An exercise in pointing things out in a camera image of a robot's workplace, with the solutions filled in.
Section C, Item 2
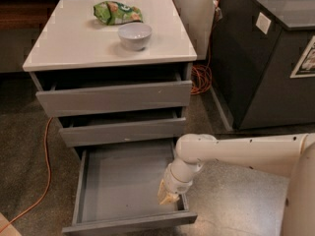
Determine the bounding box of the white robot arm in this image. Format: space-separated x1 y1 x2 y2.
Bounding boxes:
157 133 315 236

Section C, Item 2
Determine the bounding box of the white bowl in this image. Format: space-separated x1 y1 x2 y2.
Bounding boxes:
118 23 153 51

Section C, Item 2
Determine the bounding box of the dark grey trash bin cabinet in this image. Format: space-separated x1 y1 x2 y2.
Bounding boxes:
211 0 315 129

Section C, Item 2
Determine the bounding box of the grey bottom drawer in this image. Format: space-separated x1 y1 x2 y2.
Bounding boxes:
62 139 197 236

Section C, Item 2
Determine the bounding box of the white-topped grey drawer cabinet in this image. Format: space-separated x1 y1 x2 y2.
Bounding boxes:
22 0 198 162

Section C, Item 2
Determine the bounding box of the grey top drawer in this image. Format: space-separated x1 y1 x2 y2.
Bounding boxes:
36 75 192 117

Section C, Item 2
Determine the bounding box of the tan cardboard corner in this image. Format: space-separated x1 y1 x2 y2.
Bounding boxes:
0 212 22 236

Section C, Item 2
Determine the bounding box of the green snack bag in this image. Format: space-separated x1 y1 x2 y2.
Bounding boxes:
94 1 143 26

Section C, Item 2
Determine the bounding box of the grey drawer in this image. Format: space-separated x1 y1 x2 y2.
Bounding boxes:
59 108 186 147
36 75 192 117
62 139 197 236

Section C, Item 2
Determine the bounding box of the orange extension cable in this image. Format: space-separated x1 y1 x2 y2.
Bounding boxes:
0 0 230 234

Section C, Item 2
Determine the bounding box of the grey middle drawer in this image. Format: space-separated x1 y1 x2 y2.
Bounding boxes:
59 108 186 147

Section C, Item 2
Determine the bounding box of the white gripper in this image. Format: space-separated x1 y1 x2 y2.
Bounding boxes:
157 157 204 205

